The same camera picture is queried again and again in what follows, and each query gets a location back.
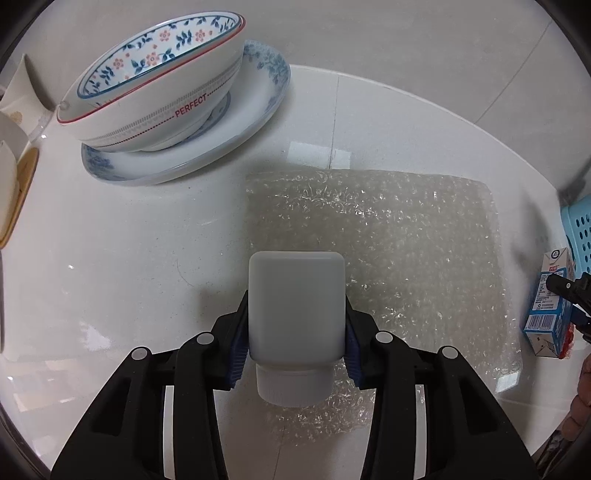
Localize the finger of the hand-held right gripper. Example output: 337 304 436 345
545 272 591 305

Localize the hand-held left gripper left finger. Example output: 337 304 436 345
50 292 250 480

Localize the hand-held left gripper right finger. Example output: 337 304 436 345
344 295 541 480

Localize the blue and white milk carton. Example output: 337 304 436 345
523 248 578 360

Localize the white plastic bottle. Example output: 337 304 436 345
248 250 347 408

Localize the person's right hand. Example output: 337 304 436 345
566 355 591 444

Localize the blue plastic utensil basket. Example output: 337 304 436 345
560 194 591 278

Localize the bubble wrap sheet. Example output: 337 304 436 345
244 168 525 446

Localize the blue floral plate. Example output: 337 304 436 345
81 39 291 186

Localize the white bowl with red line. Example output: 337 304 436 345
56 16 246 153

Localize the wooden board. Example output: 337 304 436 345
0 148 40 247

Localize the floral patterned bowl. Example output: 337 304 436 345
75 14 245 100

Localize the white paper box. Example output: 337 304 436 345
0 53 57 139

